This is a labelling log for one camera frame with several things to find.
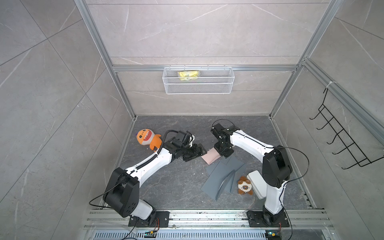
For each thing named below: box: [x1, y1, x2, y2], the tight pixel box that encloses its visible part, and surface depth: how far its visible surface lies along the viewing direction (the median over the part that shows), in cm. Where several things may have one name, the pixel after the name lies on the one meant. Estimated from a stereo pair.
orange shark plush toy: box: [136, 128, 163, 152], surface depth 100 cm
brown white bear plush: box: [237, 176, 254, 196], surface depth 83 cm
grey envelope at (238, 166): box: [205, 156, 247, 194], surface depth 92 cm
